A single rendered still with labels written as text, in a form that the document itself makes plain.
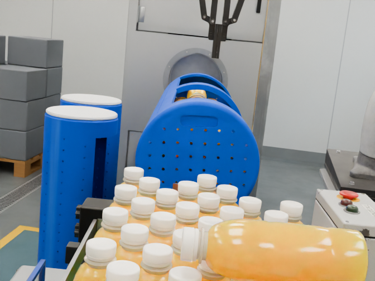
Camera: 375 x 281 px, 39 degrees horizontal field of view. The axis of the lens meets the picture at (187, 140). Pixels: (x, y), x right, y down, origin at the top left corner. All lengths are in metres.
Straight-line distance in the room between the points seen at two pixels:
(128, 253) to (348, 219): 0.39
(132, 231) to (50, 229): 1.43
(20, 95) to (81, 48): 2.09
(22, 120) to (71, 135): 2.79
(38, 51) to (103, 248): 4.47
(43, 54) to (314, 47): 3.03
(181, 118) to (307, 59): 5.19
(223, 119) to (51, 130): 1.00
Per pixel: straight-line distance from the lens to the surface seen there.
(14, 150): 4.87
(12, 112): 4.82
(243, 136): 1.20
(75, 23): 6.72
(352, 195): 1.06
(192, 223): 0.87
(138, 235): 0.74
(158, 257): 0.68
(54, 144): 2.06
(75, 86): 6.75
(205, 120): 1.20
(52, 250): 2.18
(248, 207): 0.93
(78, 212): 1.17
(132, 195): 0.93
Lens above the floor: 1.38
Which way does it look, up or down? 11 degrees down
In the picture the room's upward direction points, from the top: 6 degrees clockwise
